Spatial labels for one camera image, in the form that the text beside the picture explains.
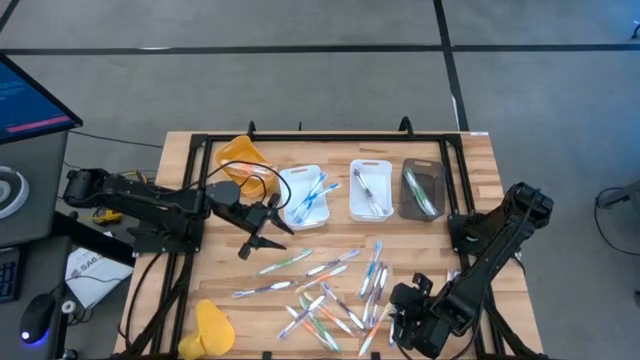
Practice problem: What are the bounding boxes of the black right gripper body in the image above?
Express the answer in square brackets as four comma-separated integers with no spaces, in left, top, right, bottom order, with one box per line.
[389,283,450,359]

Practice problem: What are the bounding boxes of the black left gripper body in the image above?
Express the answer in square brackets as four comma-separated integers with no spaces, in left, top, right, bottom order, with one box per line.
[213,195,275,242]

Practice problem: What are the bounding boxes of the toothbrush with purple bristles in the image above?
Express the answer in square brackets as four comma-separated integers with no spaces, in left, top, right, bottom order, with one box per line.
[319,281,367,332]
[362,262,384,327]

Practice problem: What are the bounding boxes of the green toothbrush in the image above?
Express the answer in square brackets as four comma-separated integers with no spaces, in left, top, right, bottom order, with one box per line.
[298,296,343,354]
[409,172,440,217]
[256,248,314,277]

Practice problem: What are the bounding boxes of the white plastic bin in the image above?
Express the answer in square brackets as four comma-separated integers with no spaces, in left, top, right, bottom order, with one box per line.
[348,158,395,223]
[278,164,331,231]

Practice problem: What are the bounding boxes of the yellow plastic bin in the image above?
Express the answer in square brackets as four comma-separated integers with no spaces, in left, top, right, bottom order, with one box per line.
[214,134,279,199]

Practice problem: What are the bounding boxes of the yellow folded mat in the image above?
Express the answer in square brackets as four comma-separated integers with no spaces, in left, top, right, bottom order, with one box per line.
[177,298,237,360]

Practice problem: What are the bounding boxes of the yellow hand tool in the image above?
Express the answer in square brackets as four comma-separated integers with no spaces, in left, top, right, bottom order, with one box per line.
[92,207,124,226]

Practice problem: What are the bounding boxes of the black desk beam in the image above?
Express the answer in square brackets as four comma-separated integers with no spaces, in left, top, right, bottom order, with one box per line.
[52,209,136,267]

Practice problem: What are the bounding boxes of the grey translucent plastic bin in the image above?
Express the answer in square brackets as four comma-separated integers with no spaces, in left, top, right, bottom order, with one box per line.
[398,157,447,222]

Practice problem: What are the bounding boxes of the white paper manual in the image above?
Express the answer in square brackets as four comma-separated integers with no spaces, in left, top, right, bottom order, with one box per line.
[64,247,134,310]

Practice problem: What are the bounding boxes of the grey desk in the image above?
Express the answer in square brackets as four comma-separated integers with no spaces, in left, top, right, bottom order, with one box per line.
[0,130,74,360]

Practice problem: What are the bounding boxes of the white round device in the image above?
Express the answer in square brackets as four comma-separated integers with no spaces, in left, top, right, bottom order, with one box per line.
[0,165,30,220]

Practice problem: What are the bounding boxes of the black computer mouse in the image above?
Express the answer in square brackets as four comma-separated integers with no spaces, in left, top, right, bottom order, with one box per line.
[19,293,57,345]

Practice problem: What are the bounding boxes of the black keyboard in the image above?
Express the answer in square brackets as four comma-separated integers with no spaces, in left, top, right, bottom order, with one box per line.
[0,247,21,304]

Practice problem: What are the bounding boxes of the computer monitor with blue screen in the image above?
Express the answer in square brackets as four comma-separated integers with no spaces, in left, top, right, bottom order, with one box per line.
[0,52,84,146]

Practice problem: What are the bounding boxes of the grey stand base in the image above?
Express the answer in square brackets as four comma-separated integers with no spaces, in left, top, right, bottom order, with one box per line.
[597,179,640,210]

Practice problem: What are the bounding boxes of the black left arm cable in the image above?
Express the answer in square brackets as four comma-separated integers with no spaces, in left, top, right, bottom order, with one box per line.
[202,160,293,211]

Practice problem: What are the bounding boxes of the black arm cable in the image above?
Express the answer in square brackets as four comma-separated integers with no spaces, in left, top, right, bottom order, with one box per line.
[202,160,293,211]
[452,299,489,360]

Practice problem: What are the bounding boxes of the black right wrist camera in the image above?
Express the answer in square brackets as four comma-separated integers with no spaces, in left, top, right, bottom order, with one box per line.
[412,272,435,296]

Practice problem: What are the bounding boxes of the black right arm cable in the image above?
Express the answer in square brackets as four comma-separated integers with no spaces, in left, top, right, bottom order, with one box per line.
[452,299,489,360]

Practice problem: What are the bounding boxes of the black aluminium table frame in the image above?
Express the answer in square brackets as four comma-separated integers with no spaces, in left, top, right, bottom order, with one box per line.
[112,132,549,360]

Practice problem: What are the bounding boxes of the black base cable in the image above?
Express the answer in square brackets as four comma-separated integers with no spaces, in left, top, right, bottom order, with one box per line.
[124,252,164,349]

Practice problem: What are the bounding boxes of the black floor cable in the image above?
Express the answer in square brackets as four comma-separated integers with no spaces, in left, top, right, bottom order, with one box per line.
[593,187,640,257]
[67,129,164,150]

